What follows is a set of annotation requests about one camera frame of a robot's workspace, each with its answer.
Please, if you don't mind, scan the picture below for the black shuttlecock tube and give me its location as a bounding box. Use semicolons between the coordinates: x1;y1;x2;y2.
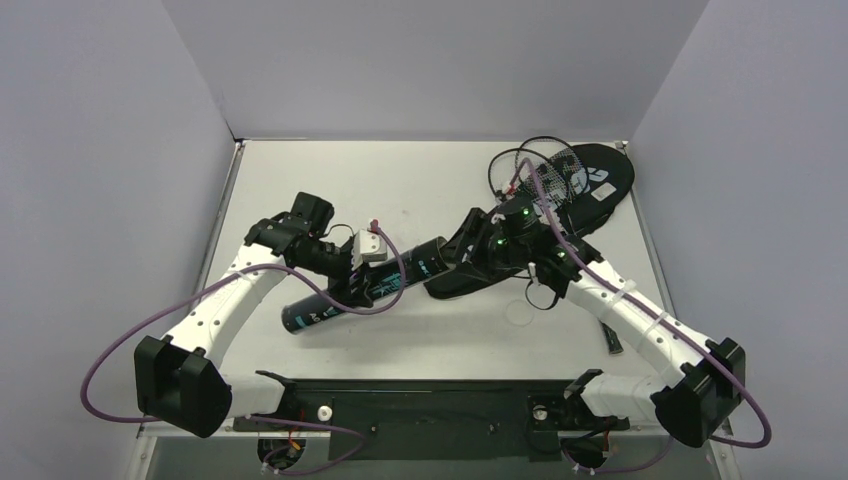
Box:
281;237;456;334

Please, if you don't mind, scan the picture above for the translucent tube lid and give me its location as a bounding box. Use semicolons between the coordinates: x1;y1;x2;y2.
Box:
504;300;535;327

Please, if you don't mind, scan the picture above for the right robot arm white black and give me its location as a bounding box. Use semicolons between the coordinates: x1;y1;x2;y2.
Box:
425;197;746;447

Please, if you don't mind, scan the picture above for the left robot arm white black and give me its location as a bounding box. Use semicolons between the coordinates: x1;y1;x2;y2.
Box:
134;192;394;438

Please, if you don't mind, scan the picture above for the badminton racket rear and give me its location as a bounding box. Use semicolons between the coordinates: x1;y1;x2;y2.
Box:
514;136;588;204

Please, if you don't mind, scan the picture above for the black racket bag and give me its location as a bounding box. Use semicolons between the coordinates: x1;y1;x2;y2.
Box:
424;143;635;300

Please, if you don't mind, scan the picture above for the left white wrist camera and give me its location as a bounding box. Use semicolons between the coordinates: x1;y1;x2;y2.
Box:
351;229;388;270

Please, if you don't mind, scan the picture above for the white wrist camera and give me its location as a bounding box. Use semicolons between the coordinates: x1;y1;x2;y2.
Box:
351;229;388;270
495;182;518;202

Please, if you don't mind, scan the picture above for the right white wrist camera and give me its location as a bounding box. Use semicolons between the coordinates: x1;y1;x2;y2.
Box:
495;182;518;202

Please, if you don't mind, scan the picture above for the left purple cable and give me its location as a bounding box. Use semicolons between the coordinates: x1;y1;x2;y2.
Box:
79;221;407;477

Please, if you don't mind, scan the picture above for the purple cable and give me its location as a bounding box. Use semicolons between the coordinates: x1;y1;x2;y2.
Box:
79;221;407;477
513;157;773;476

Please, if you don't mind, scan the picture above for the black racket handle grip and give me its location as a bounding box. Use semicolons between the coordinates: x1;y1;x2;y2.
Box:
599;321;624;355

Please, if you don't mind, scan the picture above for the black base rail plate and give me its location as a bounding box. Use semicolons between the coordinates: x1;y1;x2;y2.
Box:
234;379;631;461

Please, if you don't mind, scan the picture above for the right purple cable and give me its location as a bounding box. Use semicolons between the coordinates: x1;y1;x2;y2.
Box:
513;157;773;476

